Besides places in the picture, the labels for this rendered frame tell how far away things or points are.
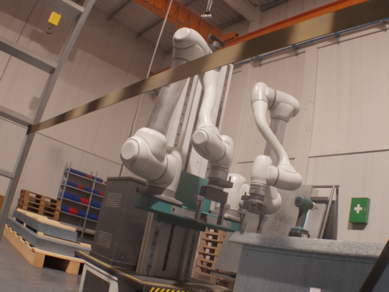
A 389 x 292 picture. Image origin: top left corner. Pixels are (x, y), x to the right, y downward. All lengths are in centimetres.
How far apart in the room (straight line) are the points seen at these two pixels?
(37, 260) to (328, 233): 374
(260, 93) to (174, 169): 73
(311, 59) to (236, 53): 818
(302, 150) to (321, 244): 625
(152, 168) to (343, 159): 592
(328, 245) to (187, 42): 111
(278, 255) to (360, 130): 579
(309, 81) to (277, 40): 792
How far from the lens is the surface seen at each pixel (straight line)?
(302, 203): 182
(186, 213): 179
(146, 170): 159
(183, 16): 1071
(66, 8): 138
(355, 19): 40
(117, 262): 202
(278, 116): 217
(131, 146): 156
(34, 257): 323
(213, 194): 158
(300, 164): 760
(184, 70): 55
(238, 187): 203
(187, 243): 207
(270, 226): 484
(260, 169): 180
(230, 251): 516
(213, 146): 147
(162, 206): 171
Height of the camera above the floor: 54
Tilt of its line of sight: 17 degrees up
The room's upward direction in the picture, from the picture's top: 12 degrees clockwise
